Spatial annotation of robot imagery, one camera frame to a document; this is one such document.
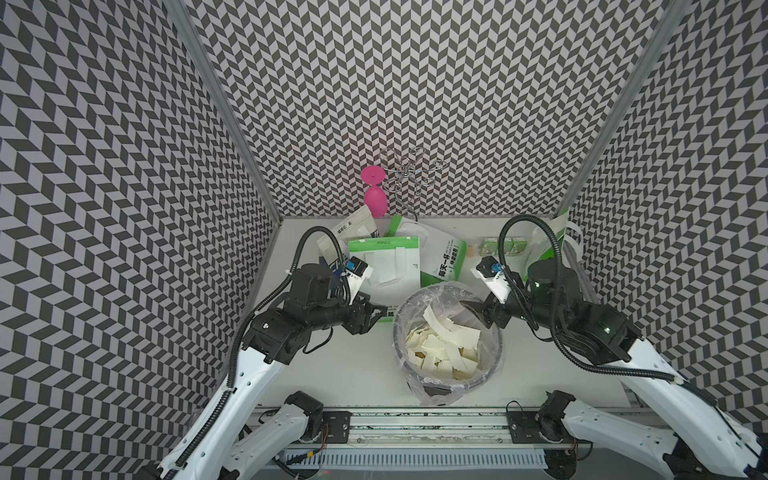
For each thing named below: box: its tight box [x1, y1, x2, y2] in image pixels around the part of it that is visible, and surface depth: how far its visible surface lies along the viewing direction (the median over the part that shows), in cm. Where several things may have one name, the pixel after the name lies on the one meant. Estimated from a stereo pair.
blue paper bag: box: [316, 204, 379, 261], surface depth 85 cm
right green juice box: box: [504, 237, 528, 256], surface depth 104 cm
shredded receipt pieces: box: [405, 305, 481, 380], surface depth 72 cm
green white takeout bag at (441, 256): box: [384, 215, 467, 288], surface depth 97 cm
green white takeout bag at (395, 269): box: [348, 236, 421, 323], surface depth 81 cm
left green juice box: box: [480, 237, 499, 256], surface depth 106 cm
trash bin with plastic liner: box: [393, 281, 503, 406], surface depth 71 cm
